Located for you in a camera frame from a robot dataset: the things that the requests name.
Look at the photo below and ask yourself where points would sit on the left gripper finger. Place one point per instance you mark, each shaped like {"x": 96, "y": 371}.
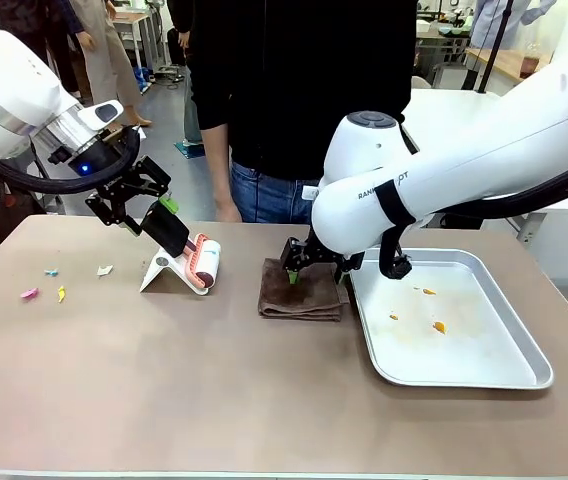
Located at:
{"x": 111, "y": 210}
{"x": 151, "y": 177}

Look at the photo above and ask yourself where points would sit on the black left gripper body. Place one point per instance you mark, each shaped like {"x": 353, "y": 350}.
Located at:
{"x": 101, "y": 167}

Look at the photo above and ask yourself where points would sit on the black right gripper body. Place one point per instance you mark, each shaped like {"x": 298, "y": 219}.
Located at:
{"x": 309, "y": 252}

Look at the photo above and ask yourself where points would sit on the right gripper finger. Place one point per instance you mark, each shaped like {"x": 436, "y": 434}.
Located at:
{"x": 341, "y": 274}
{"x": 292, "y": 272}

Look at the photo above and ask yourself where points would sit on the brown cloth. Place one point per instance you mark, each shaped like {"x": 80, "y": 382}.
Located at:
{"x": 309, "y": 300}

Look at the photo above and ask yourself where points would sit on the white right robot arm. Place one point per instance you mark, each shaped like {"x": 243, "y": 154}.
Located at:
{"x": 464, "y": 150}

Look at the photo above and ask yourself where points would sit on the person's right forearm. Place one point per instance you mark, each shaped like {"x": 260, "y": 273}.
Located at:
{"x": 216, "y": 160}

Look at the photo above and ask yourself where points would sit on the person's right hand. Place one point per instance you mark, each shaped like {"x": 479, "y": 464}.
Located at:
{"x": 226, "y": 212}

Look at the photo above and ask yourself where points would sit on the blue mat on floor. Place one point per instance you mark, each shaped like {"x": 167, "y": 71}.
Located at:
{"x": 189, "y": 149}

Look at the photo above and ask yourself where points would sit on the grey metal stool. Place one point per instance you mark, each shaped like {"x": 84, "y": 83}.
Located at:
{"x": 49, "y": 185}

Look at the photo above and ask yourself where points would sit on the white paper scrap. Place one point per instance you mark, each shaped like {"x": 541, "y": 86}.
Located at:
{"x": 104, "y": 270}

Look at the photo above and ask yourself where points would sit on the person's blue jeans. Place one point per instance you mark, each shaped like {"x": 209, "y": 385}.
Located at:
{"x": 269, "y": 197}

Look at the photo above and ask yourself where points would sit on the white folded stand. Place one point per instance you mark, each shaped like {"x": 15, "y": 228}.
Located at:
{"x": 156, "y": 275}

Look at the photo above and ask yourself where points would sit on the blue paper scrap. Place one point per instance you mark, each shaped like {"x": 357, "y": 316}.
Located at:
{"x": 52, "y": 272}

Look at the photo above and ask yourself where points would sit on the yellow paper scrap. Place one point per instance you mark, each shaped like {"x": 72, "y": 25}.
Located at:
{"x": 61, "y": 294}

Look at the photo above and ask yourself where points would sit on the large orange food crumb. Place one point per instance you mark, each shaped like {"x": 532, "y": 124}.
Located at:
{"x": 439, "y": 327}

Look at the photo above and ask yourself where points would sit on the background person beige trousers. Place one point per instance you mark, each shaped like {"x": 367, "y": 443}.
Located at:
{"x": 109, "y": 55}

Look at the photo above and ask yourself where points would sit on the pink paper scrap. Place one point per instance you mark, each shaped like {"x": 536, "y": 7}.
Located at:
{"x": 29, "y": 294}

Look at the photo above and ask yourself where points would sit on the silver metal tray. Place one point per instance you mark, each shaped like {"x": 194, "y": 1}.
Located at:
{"x": 464, "y": 350}

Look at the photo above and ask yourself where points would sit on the wooden top background desk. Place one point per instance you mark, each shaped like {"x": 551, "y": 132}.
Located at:
{"x": 134, "y": 25}

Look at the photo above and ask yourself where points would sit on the background person black trousers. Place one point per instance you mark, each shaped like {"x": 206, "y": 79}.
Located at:
{"x": 44, "y": 30}

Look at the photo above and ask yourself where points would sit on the background person dark jacket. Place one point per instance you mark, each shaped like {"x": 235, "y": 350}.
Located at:
{"x": 186, "y": 30}

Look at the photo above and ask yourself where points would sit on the person's black sweater torso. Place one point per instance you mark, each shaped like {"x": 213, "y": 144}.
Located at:
{"x": 294, "y": 75}

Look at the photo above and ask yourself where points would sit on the large white side table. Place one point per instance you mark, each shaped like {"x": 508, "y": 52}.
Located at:
{"x": 459, "y": 100}

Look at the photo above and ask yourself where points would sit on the wooden top workbench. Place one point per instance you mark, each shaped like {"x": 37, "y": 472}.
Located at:
{"x": 506, "y": 62}

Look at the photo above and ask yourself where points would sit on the black tripod pole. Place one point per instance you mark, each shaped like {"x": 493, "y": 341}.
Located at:
{"x": 494, "y": 45}

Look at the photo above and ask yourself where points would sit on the cup with dark drink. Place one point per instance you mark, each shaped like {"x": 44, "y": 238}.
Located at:
{"x": 530, "y": 62}

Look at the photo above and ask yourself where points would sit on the background person light blue shirt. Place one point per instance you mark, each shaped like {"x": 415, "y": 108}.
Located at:
{"x": 494, "y": 20}

